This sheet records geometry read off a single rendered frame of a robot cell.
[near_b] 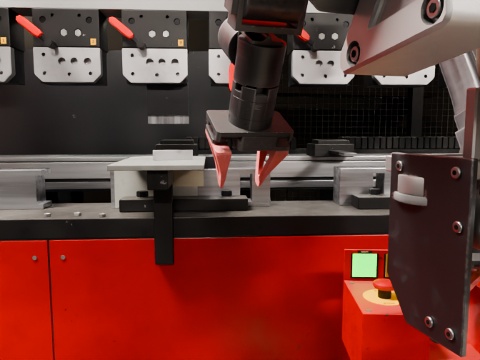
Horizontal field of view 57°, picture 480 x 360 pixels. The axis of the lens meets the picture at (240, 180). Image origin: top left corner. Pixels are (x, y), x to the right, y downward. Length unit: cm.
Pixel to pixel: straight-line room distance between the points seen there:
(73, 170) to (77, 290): 45
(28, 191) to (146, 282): 37
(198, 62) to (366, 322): 114
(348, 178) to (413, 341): 49
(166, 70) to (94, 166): 44
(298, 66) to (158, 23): 34
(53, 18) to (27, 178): 38
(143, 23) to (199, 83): 56
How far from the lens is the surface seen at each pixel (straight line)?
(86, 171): 139
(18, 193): 119
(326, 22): 114
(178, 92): 111
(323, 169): 139
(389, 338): 78
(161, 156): 97
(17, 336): 115
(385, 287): 80
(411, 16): 26
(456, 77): 79
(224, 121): 57
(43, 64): 114
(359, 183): 116
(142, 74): 109
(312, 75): 111
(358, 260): 88
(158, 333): 108
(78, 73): 112
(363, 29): 30
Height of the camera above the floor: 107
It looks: 7 degrees down
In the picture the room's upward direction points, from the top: straight up
